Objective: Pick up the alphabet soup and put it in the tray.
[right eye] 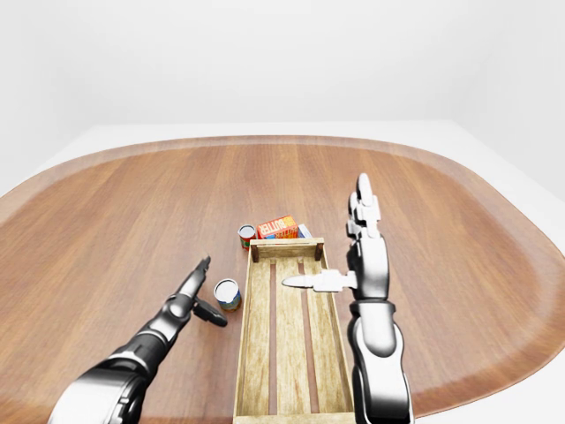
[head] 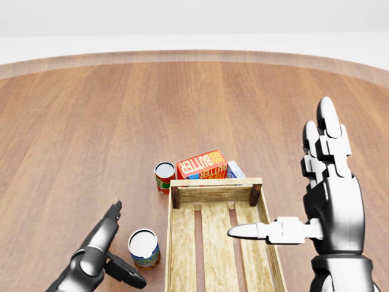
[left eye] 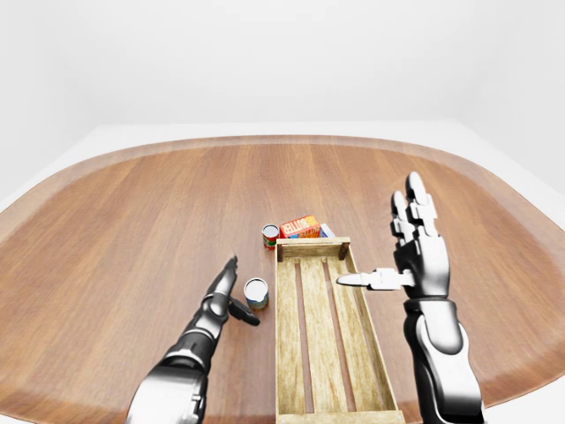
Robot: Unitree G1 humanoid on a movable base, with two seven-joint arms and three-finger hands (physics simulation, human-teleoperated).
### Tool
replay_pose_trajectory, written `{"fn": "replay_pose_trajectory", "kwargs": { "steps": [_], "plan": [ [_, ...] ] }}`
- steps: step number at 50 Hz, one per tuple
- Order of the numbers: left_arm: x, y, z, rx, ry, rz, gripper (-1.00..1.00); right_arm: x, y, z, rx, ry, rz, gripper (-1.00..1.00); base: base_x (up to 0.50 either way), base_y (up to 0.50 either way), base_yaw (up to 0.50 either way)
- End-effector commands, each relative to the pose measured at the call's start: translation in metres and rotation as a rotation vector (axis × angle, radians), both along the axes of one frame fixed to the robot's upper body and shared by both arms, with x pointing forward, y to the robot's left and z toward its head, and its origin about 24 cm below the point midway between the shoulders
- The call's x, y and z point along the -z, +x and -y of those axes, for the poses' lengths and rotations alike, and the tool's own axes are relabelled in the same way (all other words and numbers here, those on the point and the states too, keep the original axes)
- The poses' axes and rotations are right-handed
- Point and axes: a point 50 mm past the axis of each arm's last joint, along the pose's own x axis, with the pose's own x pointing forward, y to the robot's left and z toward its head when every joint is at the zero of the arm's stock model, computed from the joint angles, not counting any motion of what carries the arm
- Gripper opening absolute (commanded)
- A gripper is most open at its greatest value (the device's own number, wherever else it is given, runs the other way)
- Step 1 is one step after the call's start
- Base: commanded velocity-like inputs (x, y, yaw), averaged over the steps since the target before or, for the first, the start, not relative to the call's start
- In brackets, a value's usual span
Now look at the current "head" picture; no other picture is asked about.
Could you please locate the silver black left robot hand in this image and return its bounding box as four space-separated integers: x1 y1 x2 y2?
70 200 147 290

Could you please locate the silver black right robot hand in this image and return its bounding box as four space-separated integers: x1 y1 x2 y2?
227 96 365 256

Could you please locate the blue yellow soup tin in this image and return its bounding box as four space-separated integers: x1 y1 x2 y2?
128 228 161 271

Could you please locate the red green soup tin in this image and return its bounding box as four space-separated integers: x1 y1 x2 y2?
153 161 177 195

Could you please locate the wooden slat tray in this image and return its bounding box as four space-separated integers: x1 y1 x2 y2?
164 178 287 292

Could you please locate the white blue small box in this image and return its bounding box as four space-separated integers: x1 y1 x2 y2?
226 160 247 180

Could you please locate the red butter box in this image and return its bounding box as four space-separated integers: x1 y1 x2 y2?
176 149 229 180

